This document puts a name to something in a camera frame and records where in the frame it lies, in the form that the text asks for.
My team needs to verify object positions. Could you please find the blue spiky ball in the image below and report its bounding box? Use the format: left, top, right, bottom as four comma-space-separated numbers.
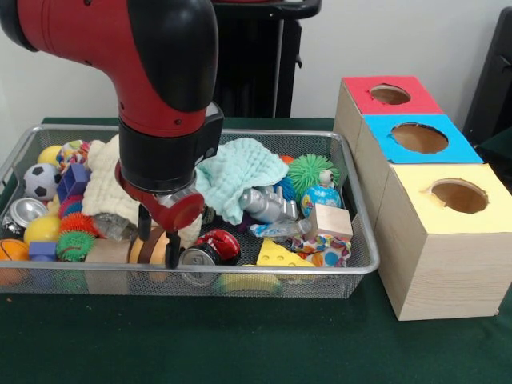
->
275, 178, 297, 202

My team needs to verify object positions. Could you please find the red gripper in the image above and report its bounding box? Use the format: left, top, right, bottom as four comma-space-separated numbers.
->
114, 160, 206, 270

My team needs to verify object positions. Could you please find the dark green side table cloth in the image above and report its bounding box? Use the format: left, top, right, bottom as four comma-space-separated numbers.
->
477, 128, 512, 193

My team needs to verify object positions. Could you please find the plain wooden block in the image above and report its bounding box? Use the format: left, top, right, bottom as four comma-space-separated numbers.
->
303, 203, 354, 242

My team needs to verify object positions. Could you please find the mint green muslin cloth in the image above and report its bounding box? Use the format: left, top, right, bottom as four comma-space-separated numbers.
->
195, 138, 290, 226

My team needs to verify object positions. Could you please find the green spiky ball with eyes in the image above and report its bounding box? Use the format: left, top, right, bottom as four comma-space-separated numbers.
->
286, 154, 342, 201

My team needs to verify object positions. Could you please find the wooden box with three holes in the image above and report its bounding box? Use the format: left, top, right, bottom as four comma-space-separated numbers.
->
334, 76, 512, 322

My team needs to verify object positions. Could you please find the yellow cheese wedge toy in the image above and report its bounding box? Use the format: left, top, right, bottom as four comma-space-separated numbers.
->
256, 238, 317, 269

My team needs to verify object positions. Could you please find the clear mesh bin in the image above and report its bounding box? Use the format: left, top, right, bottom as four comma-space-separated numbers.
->
0, 122, 380, 299

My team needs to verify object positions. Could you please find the cream muslin cloth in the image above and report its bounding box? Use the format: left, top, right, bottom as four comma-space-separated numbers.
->
82, 136, 202, 247

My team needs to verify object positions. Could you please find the dark green tablecloth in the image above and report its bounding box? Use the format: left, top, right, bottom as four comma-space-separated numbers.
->
0, 117, 512, 384

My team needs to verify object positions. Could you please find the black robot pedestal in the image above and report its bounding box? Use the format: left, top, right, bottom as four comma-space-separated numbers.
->
212, 0, 325, 119

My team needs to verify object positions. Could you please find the blue globe ball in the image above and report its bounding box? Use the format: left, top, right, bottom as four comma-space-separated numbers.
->
302, 184, 343, 218

